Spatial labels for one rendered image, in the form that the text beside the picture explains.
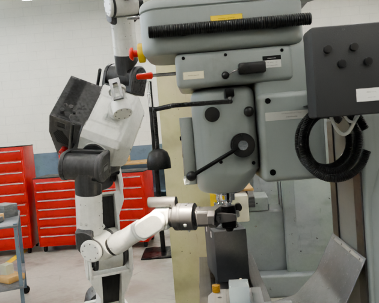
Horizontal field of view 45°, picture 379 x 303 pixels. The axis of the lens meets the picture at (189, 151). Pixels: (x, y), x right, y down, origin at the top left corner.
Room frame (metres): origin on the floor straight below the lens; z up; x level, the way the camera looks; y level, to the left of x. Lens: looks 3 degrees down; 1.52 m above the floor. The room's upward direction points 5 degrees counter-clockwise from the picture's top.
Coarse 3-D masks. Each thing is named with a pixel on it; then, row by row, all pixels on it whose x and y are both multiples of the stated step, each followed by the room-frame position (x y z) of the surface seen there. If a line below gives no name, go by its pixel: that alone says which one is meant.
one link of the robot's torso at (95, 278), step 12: (132, 252) 1.96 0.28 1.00; (84, 264) 1.94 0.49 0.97; (132, 264) 1.96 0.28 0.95; (96, 276) 1.89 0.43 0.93; (108, 276) 1.94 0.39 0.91; (120, 276) 1.94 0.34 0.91; (96, 288) 1.89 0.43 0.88; (108, 288) 1.97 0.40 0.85; (120, 288) 1.97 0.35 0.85; (96, 300) 2.03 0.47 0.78; (108, 300) 2.00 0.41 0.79; (120, 300) 1.99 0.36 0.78
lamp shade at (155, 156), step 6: (156, 150) 1.38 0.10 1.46; (162, 150) 1.38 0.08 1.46; (150, 156) 1.37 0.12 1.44; (156, 156) 1.36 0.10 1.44; (162, 156) 1.37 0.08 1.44; (168, 156) 1.39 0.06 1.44; (150, 162) 1.37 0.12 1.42; (156, 162) 1.36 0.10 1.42; (162, 162) 1.36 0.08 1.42; (168, 162) 1.38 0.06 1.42; (150, 168) 1.37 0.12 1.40; (156, 168) 1.36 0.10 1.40; (162, 168) 1.36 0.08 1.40
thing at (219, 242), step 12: (216, 228) 1.68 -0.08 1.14; (240, 228) 1.65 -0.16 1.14; (216, 240) 1.63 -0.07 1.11; (228, 240) 1.64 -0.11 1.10; (240, 240) 1.64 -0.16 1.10; (216, 252) 1.63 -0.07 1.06; (228, 252) 1.63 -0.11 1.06; (240, 252) 1.64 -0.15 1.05; (216, 264) 1.63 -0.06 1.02; (228, 264) 1.63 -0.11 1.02; (240, 264) 1.64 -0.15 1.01; (216, 276) 1.65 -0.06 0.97; (228, 276) 1.63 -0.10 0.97; (240, 276) 1.64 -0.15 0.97
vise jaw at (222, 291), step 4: (212, 292) 1.26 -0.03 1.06; (220, 292) 1.24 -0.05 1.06; (224, 292) 1.24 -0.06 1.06; (228, 292) 1.23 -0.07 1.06; (208, 296) 1.26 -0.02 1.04; (212, 296) 1.23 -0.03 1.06; (216, 296) 1.21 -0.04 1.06; (220, 296) 1.21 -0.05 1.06; (224, 296) 1.21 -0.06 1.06; (228, 296) 1.20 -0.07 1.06; (208, 300) 1.23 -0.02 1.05; (212, 300) 1.20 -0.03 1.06; (216, 300) 1.18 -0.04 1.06; (220, 300) 1.18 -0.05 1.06; (224, 300) 1.18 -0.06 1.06; (228, 300) 1.18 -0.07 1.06
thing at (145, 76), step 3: (150, 72) 1.54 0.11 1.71; (168, 72) 1.54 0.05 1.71; (171, 72) 1.54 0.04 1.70; (174, 72) 1.54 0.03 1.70; (138, 75) 1.54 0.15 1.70; (141, 75) 1.54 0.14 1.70; (144, 75) 1.54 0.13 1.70; (147, 75) 1.53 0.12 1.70; (150, 75) 1.53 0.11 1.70; (153, 75) 1.54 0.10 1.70; (156, 75) 1.54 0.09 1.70; (159, 75) 1.54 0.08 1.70; (162, 75) 1.54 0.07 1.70; (165, 75) 1.54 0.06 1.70; (168, 75) 1.54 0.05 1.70; (171, 75) 1.54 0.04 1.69; (174, 75) 1.54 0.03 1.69; (138, 78) 1.54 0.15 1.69; (141, 78) 1.54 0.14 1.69; (144, 78) 1.54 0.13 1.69; (147, 78) 1.54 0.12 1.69; (150, 78) 1.54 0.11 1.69
